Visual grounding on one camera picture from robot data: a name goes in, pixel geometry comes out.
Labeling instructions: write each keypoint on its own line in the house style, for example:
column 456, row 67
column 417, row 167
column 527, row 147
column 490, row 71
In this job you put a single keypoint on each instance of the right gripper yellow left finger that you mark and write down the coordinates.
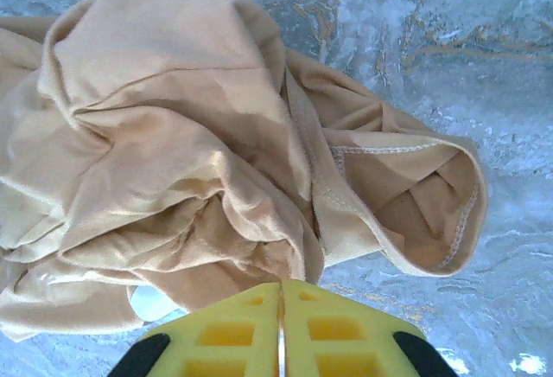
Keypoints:
column 242, row 308

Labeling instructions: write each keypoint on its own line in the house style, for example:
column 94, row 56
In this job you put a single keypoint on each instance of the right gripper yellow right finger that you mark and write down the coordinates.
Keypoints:
column 328, row 312

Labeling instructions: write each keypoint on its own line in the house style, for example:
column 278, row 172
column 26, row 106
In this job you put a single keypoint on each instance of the tan inside-out t-shirt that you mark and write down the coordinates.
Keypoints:
column 151, row 113

